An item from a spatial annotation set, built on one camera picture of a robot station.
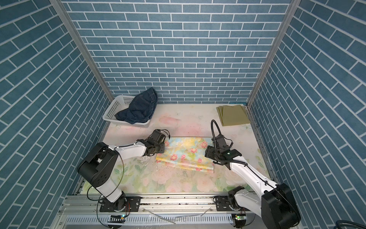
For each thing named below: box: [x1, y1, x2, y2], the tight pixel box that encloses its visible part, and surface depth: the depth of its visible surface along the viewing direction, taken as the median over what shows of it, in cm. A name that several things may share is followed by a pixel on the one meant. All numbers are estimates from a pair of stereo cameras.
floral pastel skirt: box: [155, 136, 214, 174], surface depth 93 cm
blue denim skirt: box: [114, 87, 159, 125], surface depth 111 cm
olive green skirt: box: [215, 104, 251, 127], surface depth 117 cm
